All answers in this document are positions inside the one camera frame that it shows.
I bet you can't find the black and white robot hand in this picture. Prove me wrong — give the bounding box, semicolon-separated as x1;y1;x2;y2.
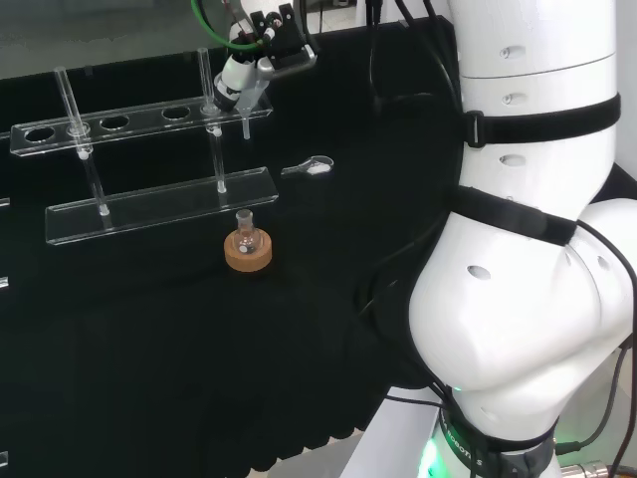
213;3;319;114

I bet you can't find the translucent plastic funnel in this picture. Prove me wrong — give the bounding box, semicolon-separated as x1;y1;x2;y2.
235;74;273;141

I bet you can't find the clear glass weighing funnel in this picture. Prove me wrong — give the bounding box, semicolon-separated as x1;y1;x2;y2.
281;154;336;178

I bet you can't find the clear acrylic funnel stand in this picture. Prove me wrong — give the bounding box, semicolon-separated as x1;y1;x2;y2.
9;47;280;248

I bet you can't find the small round-bottom glass flask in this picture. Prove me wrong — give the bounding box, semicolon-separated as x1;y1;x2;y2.
234;208;262;258

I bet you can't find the black bench cloth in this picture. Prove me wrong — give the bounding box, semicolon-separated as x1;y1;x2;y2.
0;17;637;474

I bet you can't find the green cable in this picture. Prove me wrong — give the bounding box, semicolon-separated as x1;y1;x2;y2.
191;0;266;52

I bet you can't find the black looped cable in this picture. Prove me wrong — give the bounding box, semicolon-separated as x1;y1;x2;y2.
364;0;437;117

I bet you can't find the cork ring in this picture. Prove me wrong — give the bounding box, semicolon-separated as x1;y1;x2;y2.
223;229;275;273

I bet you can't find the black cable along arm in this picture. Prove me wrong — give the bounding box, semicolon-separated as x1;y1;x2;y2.
351;212;452;321

